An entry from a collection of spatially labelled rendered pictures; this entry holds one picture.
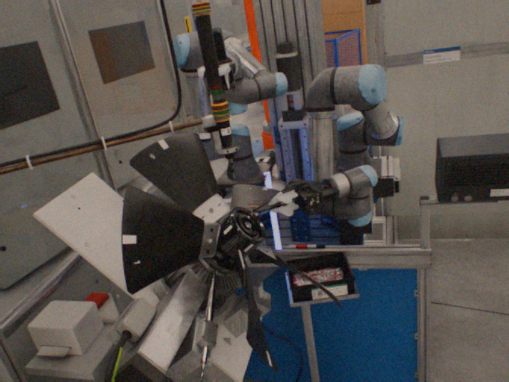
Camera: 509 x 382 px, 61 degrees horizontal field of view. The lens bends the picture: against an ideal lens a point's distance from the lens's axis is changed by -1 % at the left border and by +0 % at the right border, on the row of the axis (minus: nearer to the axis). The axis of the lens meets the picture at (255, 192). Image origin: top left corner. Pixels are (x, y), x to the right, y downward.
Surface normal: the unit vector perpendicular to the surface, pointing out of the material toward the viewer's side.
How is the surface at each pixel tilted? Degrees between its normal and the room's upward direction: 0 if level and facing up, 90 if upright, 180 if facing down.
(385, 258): 90
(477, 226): 90
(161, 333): 50
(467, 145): 15
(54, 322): 0
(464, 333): 0
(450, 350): 0
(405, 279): 90
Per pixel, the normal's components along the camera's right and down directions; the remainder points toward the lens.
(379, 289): -0.23, 0.43
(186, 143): 0.22, -0.58
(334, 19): -0.46, 0.43
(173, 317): 0.64, -0.61
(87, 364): -0.15, -0.90
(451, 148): -0.21, -0.76
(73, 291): 0.96, -0.04
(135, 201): 0.70, -0.22
